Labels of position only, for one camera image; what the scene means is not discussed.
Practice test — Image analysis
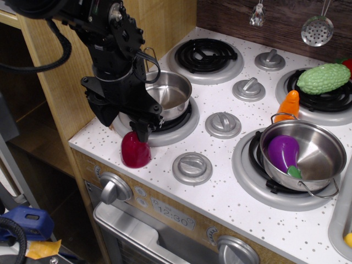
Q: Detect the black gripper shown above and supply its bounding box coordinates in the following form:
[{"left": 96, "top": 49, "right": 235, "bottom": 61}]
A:
[{"left": 81, "top": 67, "right": 163, "bottom": 142}]

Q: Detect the red toy sweet potato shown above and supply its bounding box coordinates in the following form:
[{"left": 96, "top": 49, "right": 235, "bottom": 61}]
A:
[{"left": 121, "top": 131, "right": 151, "bottom": 168}]

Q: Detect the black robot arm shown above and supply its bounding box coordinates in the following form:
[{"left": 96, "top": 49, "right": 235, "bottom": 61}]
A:
[{"left": 1, "top": 1, "right": 163, "bottom": 142}]

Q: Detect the front left burner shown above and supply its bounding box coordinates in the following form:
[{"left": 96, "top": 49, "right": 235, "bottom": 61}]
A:
[{"left": 112, "top": 97, "right": 200, "bottom": 147}]

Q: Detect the burner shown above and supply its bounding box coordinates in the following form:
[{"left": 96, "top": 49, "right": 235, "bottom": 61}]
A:
[
  {"left": 275, "top": 68, "right": 351, "bottom": 127},
  {"left": 112, "top": 97, "right": 200, "bottom": 147},
  {"left": 232, "top": 129, "right": 340, "bottom": 212},
  {"left": 167, "top": 38, "right": 244, "bottom": 85}
]

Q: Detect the small steel saucepan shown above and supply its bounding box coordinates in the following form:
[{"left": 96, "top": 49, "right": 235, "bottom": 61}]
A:
[{"left": 145, "top": 70, "right": 192, "bottom": 122}]

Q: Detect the left oven dial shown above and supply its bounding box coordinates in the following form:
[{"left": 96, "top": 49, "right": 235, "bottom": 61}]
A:
[{"left": 100, "top": 172, "right": 133, "bottom": 205}]

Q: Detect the oven dial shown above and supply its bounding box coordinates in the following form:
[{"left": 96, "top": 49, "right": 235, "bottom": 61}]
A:
[
  {"left": 217, "top": 235, "right": 260, "bottom": 264},
  {"left": 100, "top": 172, "right": 133, "bottom": 205}
]

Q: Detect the wooden side cabinet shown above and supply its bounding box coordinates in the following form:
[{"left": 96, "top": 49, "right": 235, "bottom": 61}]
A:
[{"left": 1, "top": 1, "right": 197, "bottom": 263}]

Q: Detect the grey stovetop knob front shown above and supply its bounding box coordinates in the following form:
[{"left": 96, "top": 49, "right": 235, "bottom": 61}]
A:
[{"left": 172, "top": 152, "right": 213, "bottom": 186}]

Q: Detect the grey stovetop knob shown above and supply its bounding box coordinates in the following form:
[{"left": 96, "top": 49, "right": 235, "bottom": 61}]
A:
[
  {"left": 172, "top": 152, "right": 213, "bottom": 186},
  {"left": 254, "top": 49, "right": 286, "bottom": 72},
  {"left": 232, "top": 78, "right": 266, "bottom": 102},
  {"left": 205, "top": 112, "right": 241, "bottom": 139}
]

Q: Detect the grey stovetop knob middle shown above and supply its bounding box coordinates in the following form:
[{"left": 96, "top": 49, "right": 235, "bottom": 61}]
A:
[{"left": 205, "top": 112, "right": 241, "bottom": 139}]

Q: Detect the back left burner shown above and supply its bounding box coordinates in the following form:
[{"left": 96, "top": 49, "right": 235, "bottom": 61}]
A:
[{"left": 167, "top": 38, "right": 244, "bottom": 85}]

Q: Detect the oven clock display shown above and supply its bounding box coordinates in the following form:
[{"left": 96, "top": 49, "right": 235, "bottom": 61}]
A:
[{"left": 150, "top": 197, "right": 196, "bottom": 230}]

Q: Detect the grey stovetop knob upper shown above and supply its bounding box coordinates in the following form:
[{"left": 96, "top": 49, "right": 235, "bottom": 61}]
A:
[{"left": 232, "top": 78, "right": 266, "bottom": 102}]

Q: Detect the front right burner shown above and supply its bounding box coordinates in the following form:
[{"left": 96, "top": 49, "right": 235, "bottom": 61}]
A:
[{"left": 232, "top": 129, "right": 340, "bottom": 212}]

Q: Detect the blue clamp tool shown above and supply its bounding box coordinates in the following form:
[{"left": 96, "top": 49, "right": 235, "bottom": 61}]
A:
[{"left": 1, "top": 206, "right": 54, "bottom": 241}]

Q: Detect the yellow tape piece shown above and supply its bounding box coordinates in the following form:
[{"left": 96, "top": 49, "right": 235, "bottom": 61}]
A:
[{"left": 25, "top": 240, "right": 62, "bottom": 260}]

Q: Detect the grey stovetop knob back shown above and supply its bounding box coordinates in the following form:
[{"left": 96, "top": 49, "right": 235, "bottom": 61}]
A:
[{"left": 254, "top": 49, "right": 286, "bottom": 72}]

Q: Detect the purple toy eggplant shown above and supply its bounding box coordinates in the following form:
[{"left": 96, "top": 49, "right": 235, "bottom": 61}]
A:
[{"left": 267, "top": 135, "right": 301, "bottom": 179}]

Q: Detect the orange toy carrot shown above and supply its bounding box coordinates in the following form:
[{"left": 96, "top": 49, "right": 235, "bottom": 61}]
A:
[{"left": 274, "top": 90, "right": 300, "bottom": 123}]

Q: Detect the hanging clear utensil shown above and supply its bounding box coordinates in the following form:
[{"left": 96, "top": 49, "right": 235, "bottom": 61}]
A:
[{"left": 249, "top": 0, "right": 266, "bottom": 27}]

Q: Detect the right oven dial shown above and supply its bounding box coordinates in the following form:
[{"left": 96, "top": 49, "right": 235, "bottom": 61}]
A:
[{"left": 217, "top": 235, "right": 260, "bottom": 264}]

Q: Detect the green toy bitter gourd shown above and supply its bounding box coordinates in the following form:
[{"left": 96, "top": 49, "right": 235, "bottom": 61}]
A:
[{"left": 296, "top": 63, "right": 351, "bottom": 95}]

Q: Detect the back right burner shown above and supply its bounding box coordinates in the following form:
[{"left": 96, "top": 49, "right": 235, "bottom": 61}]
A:
[{"left": 275, "top": 68, "right": 351, "bottom": 127}]

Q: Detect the hanging steel skimmer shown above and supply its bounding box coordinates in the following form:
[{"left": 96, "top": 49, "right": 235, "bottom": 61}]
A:
[{"left": 301, "top": 1, "right": 334, "bottom": 47}]

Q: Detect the red toy pepper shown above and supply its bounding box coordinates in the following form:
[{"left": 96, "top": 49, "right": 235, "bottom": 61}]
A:
[{"left": 333, "top": 58, "right": 351, "bottom": 84}]

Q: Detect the grey toy sink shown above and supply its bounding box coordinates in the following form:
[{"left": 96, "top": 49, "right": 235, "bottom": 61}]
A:
[{"left": 328, "top": 162, "right": 351, "bottom": 261}]

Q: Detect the yellow toy in sink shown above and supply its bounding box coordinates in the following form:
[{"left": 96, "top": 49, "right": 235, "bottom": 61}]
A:
[{"left": 343, "top": 233, "right": 352, "bottom": 248}]

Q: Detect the silver oven door handle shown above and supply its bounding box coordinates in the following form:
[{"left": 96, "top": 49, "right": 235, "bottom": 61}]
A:
[{"left": 92, "top": 200, "right": 177, "bottom": 264}]

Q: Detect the black braided cable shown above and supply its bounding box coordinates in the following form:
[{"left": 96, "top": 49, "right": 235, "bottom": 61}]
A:
[{"left": 0, "top": 216, "right": 28, "bottom": 264}]

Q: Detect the steel pan with handles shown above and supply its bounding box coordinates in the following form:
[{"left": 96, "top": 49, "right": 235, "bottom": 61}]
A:
[{"left": 259, "top": 119, "right": 347, "bottom": 192}]

